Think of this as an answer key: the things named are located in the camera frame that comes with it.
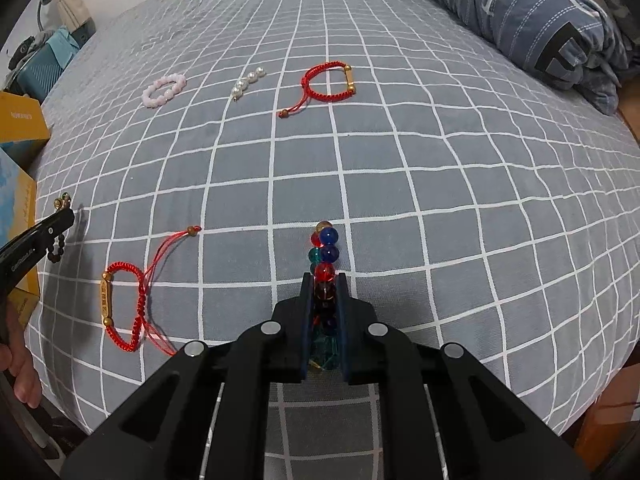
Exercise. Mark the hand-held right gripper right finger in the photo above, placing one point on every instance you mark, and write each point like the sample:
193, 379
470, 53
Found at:
342, 320

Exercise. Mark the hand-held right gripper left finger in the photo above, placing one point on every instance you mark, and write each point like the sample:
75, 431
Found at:
305, 320

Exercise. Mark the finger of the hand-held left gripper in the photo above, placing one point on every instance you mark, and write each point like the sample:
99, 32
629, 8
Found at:
35, 245

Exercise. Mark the blue yellow cardboard box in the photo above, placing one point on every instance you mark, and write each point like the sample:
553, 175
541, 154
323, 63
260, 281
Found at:
20, 120

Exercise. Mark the person's left hand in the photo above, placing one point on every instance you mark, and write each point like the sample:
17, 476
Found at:
22, 370

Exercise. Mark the teal suitcase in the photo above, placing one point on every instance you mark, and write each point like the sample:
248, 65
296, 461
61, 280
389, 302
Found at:
40, 70

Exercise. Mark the blue grey folded quilt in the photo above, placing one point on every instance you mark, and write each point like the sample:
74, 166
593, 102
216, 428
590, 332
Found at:
525, 15

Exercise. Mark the dark camouflage cloth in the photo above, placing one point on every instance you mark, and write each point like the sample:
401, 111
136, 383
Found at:
617, 5

